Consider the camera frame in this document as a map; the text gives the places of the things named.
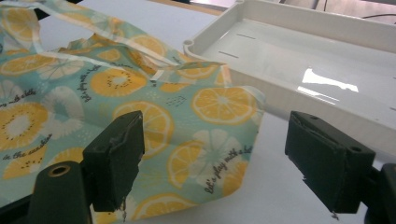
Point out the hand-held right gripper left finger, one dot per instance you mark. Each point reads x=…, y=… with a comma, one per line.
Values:
x=113, y=161

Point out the lemon print cloth bag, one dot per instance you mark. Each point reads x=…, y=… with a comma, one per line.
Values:
x=102, y=81

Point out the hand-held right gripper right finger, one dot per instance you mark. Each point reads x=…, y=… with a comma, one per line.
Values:
x=327, y=161

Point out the white plastic tray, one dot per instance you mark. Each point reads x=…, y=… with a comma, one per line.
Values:
x=280, y=62

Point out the wooden-edged table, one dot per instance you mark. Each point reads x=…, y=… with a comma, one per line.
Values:
x=199, y=8

